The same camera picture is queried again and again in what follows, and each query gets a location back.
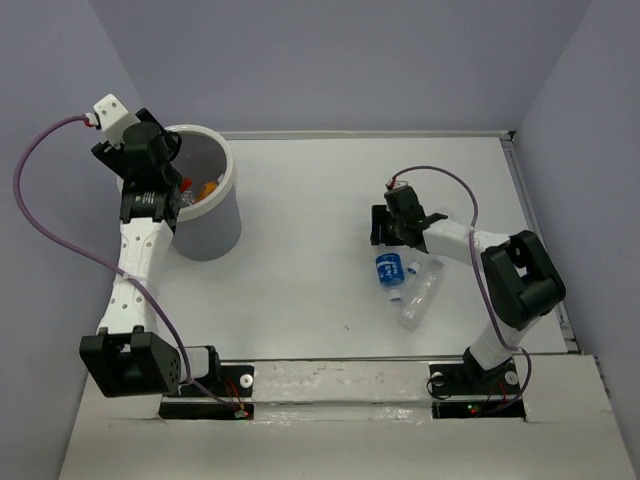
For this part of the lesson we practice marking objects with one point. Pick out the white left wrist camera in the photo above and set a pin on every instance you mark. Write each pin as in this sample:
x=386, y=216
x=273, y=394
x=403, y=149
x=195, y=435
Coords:
x=114, y=118

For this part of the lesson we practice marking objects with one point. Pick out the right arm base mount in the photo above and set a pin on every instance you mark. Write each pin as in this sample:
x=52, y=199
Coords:
x=457, y=395

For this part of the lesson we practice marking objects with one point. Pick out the orange tea bottle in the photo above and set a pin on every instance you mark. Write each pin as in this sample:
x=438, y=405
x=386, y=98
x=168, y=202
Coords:
x=208, y=188

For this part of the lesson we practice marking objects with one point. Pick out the white round plastic bin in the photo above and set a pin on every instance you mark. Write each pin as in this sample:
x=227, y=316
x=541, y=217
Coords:
x=211, y=228

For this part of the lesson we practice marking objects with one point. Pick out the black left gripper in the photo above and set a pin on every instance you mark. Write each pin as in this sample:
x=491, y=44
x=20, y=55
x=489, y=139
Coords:
x=115, y=159

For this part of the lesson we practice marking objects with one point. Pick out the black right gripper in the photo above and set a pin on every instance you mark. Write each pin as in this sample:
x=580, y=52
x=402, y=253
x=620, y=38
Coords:
x=381, y=214

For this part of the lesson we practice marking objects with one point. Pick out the blue label water bottle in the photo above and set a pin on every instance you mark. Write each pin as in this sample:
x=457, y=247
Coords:
x=390, y=272

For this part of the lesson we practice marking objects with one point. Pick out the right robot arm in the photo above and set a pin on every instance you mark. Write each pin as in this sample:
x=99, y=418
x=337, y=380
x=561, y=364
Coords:
x=517, y=279

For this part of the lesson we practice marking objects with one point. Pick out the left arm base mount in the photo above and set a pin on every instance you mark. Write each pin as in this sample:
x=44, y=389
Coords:
x=234, y=388

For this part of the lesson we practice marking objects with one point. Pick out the crushed red cap bottle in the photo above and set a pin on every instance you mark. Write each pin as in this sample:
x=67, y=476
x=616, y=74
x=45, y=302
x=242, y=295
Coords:
x=187, y=195

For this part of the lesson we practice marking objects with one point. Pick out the clear bottle blue cap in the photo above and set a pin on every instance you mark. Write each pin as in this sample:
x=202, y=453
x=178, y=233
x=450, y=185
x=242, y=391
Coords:
x=424, y=278

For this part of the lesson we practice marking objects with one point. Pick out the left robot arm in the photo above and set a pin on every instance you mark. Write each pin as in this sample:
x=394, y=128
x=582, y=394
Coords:
x=136, y=350

